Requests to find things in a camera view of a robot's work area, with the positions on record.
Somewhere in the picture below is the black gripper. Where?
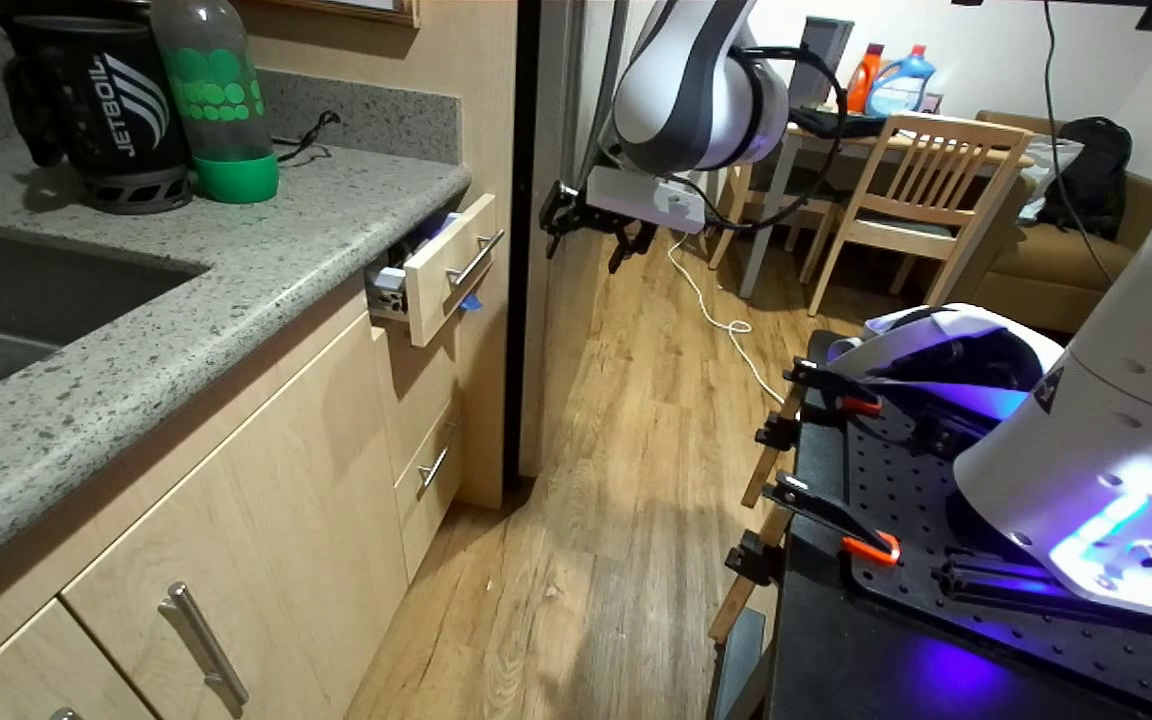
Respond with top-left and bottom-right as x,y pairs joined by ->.
539,180 -> 599,263

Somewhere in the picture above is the wooden drawer with metal handle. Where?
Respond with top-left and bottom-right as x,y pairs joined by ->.
363,194 -> 507,354

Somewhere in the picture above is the tall wooden drawer front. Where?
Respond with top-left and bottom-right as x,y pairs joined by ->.
386,342 -> 471,584

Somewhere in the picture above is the stainless steel refrigerator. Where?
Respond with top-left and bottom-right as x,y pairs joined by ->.
498,0 -> 632,491

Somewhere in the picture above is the blue foil box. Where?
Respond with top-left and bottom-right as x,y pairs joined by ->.
412,204 -> 455,251

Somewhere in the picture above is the wooden cabinet end panel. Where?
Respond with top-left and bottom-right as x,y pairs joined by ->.
247,0 -> 521,519

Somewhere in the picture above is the black orange bar clamp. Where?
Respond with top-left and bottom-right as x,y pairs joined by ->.
722,472 -> 906,591
751,358 -> 886,455

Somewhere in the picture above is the dark gray monitor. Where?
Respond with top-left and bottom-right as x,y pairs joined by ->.
788,12 -> 858,112

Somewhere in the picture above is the black flat bag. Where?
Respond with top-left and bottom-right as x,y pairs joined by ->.
788,106 -> 886,139

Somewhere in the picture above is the wooden dining table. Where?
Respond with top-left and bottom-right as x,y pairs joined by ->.
741,101 -> 1049,302

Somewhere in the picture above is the orange detergent bottle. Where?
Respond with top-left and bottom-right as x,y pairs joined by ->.
838,40 -> 886,119

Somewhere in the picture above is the green soda bottle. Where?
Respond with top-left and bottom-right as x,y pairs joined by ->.
147,0 -> 282,209

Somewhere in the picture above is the blue translucent liquid bottle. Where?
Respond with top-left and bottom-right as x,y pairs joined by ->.
868,45 -> 940,119

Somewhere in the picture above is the wooden slat back chair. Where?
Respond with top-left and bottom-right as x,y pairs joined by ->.
809,112 -> 1037,322

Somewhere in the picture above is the wooden cabinet door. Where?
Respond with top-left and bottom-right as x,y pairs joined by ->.
0,597 -> 153,720
61,318 -> 412,720

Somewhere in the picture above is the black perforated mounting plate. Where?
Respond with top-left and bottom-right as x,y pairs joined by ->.
768,403 -> 1152,720

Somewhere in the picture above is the black Jetboil cooking pot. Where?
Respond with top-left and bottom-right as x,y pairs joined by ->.
0,0 -> 197,218

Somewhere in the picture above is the tan sofa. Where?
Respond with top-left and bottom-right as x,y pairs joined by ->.
960,112 -> 1152,335

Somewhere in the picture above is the black backpack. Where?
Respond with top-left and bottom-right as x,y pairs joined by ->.
1031,117 -> 1136,244

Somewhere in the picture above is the stainless steel sink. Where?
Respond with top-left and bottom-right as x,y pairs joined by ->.
0,221 -> 212,415

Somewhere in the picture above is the white extension cord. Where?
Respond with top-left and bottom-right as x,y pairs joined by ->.
663,244 -> 790,413

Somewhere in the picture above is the black countertop cable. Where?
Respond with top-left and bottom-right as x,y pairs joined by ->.
269,109 -> 347,174

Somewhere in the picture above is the wooden wall frame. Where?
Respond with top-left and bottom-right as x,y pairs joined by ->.
231,0 -> 425,34

